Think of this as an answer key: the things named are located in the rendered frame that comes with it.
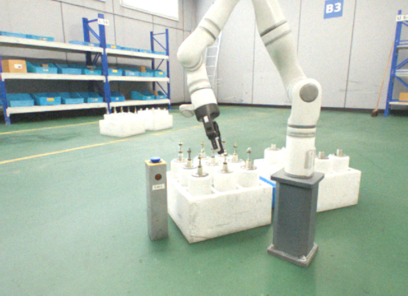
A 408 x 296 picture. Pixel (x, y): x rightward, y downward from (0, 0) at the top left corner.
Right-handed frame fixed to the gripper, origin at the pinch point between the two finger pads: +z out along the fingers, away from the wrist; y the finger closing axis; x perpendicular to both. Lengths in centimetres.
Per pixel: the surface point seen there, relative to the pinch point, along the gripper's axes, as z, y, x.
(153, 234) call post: 21, 26, 38
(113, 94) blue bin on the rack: -258, 473, 249
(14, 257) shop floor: 13, 6, 83
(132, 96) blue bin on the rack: -257, 516, 222
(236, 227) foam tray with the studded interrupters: 28.1, 37.9, 7.1
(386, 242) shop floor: 49, 44, -48
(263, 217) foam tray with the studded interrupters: 28, 45, -5
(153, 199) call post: 7.6, 21.3, 32.9
